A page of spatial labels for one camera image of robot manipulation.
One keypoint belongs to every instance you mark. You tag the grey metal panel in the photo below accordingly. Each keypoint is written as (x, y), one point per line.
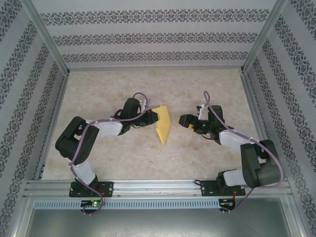
(158, 222)

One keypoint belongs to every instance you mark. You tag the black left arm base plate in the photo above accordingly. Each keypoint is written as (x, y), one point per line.
(108, 187)

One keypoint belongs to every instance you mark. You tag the yellow paper sheet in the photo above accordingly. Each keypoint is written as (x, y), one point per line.
(164, 128)

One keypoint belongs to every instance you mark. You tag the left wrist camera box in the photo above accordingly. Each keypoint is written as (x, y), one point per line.
(144, 102)

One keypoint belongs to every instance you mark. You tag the aluminium side rail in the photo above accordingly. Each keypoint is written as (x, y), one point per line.
(55, 123)
(252, 98)

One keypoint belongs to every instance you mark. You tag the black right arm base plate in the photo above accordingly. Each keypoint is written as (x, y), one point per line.
(207, 188)

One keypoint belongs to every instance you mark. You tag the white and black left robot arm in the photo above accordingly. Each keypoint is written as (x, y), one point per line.
(74, 143)

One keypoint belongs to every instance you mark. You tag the aluminium frame post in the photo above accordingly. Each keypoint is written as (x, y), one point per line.
(261, 42)
(48, 42)

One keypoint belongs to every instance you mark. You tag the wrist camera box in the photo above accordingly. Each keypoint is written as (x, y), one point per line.
(144, 102)
(203, 112)

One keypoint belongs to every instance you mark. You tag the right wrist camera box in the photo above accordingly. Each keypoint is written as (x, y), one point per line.
(203, 112)

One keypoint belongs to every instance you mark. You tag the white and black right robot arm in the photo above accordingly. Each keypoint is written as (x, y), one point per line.
(264, 168)

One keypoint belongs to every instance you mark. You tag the aluminium mounting rail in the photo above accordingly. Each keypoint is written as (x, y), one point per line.
(158, 188)

